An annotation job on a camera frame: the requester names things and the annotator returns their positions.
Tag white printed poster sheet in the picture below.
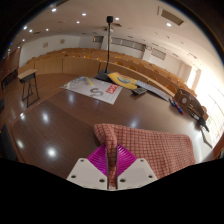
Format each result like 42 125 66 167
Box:
60 76 124 106

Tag rows of wooden lecture seats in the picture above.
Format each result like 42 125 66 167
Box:
18 47 198 98

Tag black handheld microphone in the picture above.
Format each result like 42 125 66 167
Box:
189 113 210 133

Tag square ceiling air vent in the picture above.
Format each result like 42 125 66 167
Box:
157 5 186 28

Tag round ceiling lights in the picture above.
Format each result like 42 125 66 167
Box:
23 8 173 34

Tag blue folder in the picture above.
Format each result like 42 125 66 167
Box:
136 79 172 102

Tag wooden desk organizer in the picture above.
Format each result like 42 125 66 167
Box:
173 88 205 118

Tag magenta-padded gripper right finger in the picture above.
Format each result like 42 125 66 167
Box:
116 143 158 191

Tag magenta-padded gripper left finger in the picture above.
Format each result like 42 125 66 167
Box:
66 143 108 191

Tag black remote control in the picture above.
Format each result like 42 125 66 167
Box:
131 87 148 96

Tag red checkered towel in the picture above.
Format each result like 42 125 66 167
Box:
93 123 197 190

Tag yellow folder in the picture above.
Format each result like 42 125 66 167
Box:
107 71 138 90

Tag blue and red marker pen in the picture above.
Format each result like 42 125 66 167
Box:
176 104 185 116

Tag black gooseneck desk microphone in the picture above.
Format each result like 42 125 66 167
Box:
95 15 115 82

